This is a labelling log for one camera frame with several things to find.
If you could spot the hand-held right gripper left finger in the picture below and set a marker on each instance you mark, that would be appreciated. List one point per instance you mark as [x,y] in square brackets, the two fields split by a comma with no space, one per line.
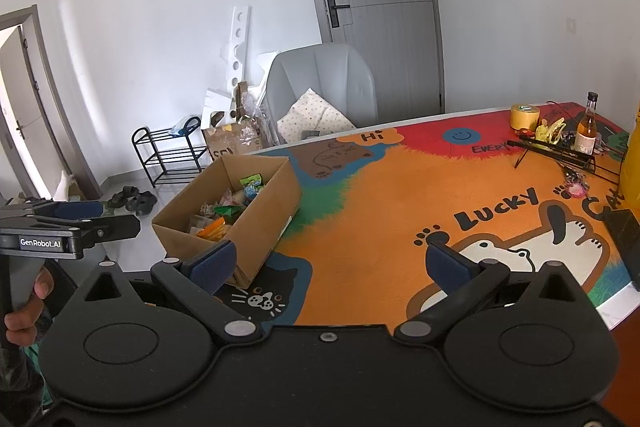
[215,264]

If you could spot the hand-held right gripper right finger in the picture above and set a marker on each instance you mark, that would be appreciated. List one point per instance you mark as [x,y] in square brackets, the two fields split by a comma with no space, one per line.
[445,267]

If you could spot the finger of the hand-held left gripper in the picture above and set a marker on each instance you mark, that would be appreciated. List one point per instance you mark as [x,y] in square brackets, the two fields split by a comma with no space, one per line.
[115,229]
[70,209]

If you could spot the bright orange snack packet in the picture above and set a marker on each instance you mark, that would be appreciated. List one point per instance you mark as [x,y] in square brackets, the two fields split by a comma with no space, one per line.
[212,230]

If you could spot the small clear snack packet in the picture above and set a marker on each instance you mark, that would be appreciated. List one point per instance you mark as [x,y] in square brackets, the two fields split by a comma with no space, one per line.
[197,223]

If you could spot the dark green snack packet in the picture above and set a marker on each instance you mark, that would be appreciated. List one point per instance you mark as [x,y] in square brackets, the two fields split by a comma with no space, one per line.
[226,210]

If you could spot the orange striped cracker packet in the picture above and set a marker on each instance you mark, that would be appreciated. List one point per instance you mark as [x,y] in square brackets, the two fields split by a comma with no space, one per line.
[230,198]

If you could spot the brown cardboard box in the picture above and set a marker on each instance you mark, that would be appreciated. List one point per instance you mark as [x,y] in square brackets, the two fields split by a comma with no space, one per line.
[270,217]

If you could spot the teal candy packet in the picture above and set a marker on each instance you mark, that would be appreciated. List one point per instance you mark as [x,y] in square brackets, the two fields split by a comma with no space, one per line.
[253,193]

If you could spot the person's left forearm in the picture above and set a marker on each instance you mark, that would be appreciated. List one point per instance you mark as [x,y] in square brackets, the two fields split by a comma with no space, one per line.
[15,382]

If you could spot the person's left hand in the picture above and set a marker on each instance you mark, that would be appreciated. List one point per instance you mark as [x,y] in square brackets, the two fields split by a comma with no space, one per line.
[22,324]

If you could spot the white bag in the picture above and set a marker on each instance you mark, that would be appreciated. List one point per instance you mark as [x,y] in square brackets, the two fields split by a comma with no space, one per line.
[62,187]

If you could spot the black metal shoe rack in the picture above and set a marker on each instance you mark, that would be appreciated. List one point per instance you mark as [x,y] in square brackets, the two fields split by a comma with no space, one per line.
[170,152]

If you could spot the grey open door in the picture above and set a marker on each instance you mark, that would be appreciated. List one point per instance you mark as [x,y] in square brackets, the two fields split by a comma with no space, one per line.
[30,107]

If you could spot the blue plastic bag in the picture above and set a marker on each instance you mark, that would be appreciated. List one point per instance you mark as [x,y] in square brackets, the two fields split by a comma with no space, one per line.
[180,127]

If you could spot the brown floor carton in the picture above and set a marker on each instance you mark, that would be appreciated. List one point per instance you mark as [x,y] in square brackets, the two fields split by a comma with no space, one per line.
[220,143]

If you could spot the white paper box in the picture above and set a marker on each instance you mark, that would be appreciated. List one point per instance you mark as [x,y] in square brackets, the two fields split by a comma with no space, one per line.
[215,99]

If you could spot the yellow tape roll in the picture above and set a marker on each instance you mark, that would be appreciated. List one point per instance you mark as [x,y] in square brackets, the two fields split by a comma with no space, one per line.
[522,119]

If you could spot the yellow crumpled wrapper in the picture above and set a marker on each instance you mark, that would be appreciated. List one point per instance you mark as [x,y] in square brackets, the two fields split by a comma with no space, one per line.
[547,131]

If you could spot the white dotted cushion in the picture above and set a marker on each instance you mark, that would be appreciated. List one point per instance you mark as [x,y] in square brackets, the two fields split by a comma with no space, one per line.
[312,117]

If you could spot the black box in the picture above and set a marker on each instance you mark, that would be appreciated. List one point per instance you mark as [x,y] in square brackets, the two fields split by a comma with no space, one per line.
[625,242]

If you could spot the glass bottle with amber liquid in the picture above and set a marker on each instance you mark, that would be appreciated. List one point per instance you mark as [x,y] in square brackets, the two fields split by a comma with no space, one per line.
[586,137]

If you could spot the large orange juice bottle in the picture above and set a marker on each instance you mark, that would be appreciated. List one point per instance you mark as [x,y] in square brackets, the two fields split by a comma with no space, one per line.
[631,167]

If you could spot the white foam board with holes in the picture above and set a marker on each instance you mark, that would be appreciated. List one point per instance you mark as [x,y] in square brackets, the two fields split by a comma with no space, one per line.
[237,47]

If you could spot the grey chair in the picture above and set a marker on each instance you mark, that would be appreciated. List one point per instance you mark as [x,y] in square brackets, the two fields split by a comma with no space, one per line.
[320,72]

